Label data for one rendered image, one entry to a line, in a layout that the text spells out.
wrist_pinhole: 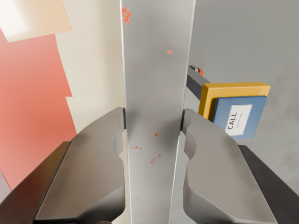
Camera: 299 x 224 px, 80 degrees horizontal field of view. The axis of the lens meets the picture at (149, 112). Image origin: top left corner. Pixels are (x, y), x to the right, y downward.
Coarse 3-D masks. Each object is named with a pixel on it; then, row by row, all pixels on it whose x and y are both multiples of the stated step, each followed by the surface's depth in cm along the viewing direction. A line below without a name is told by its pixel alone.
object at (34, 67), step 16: (0, 32) 13; (0, 48) 13; (16, 48) 13; (32, 48) 13; (48, 48) 13; (0, 64) 14; (16, 64) 14; (32, 64) 14; (48, 64) 14; (0, 80) 14; (16, 80) 14; (32, 80) 14; (48, 80) 14; (64, 80) 14; (64, 96) 15
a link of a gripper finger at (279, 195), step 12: (252, 156) 8; (252, 168) 7; (264, 168) 7; (264, 180) 7; (276, 180) 7; (264, 192) 6; (276, 192) 6; (288, 192) 6; (276, 204) 6; (288, 204) 6; (276, 216) 6; (288, 216) 6
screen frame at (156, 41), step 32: (128, 0) 9; (160, 0) 9; (192, 0) 9; (128, 32) 9; (160, 32) 9; (192, 32) 9; (128, 64) 10; (160, 64) 10; (128, 96) 11; (160, 96) 11; (128, 128) 12; (160, 128) 12; (128, 160) 14; (160, 160) 14; (160, 192) 15
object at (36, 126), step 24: (0, 96) 15; (24, 96) 15; (48, 96) 15; (0, 120) 16; (24, 120) 16; (48, 120) 16; (72, 120) 16; (0, 144) 17; (24, 144) 17; (48, 144) 17; (0, 168) 19; (24, 168) 19; (0, 192) 21
